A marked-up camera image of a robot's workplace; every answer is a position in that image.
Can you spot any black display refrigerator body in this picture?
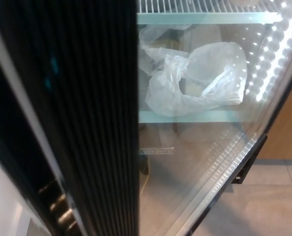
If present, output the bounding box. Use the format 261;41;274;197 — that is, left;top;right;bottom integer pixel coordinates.
137;0;292;187

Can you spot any glass refrigerator door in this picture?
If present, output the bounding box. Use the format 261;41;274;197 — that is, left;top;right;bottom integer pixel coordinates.
0;0;292;236

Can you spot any large white plastic bag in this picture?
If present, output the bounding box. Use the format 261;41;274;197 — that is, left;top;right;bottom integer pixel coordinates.
145;42;248;118

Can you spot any round container white lid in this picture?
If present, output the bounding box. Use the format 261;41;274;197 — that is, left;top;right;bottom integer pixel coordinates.
185;51;227;95

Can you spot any black door bracket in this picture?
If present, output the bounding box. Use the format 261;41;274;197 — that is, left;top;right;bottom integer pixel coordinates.
230;134;268;185

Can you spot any wooden cabinet panel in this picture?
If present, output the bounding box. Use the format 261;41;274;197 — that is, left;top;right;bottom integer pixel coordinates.
262;68;292;162

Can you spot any clear crumpled plastic bag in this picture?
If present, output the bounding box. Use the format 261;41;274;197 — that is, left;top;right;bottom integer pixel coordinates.
138;24;193;76

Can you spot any white LED light strip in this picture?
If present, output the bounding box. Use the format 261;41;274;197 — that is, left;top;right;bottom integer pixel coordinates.
244;0;292;104

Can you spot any silver Motak logo plate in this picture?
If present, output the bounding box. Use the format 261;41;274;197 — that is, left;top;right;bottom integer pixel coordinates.
138;147;174;156

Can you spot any white wire shelf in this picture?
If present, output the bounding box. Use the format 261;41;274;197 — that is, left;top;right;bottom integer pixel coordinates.
137;0;288;25

